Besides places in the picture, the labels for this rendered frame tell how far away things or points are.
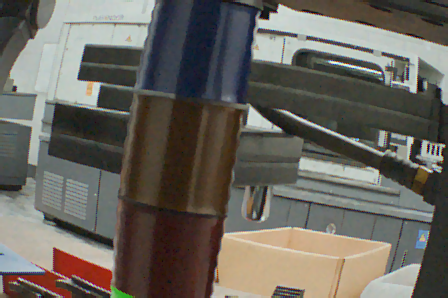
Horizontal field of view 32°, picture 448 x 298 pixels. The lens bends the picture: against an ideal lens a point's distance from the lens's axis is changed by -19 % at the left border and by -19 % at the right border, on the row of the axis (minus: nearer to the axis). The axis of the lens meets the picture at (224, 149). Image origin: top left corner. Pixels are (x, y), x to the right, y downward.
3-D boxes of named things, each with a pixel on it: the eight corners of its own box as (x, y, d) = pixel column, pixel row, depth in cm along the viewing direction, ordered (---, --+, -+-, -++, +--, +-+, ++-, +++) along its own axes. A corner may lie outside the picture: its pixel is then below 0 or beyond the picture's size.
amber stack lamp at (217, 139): (152, 190, 33) (167, 97, 33) (248, 211, 32) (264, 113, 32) (97, 189, 30) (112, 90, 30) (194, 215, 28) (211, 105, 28)
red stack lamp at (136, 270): (143, 276, 34) (152, 194, 33) (230, 300, 32) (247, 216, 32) (92, 281, 30) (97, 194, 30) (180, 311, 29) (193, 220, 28)
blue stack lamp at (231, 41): (168, 92, 33) (186, 8, 33) (265, 108, 32) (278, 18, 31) (113, 86, 30) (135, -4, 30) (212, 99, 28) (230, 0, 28)
